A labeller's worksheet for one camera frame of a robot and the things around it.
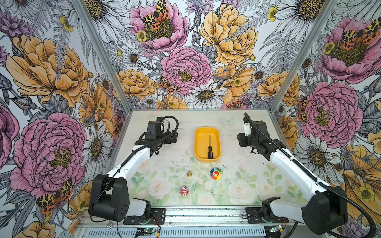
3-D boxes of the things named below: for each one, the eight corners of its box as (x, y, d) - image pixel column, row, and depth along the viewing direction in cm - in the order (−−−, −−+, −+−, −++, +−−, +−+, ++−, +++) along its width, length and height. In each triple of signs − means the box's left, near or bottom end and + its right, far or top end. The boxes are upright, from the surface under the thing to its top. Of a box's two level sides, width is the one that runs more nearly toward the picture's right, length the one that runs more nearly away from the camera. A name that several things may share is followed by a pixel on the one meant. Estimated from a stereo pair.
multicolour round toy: (210, 180, 88) (210, 178, 86) (209, 169, 92) (210, 167, 91) (222, 180, 88) (223, 178, 86) (221, 169, 92) (221, 167, 91)
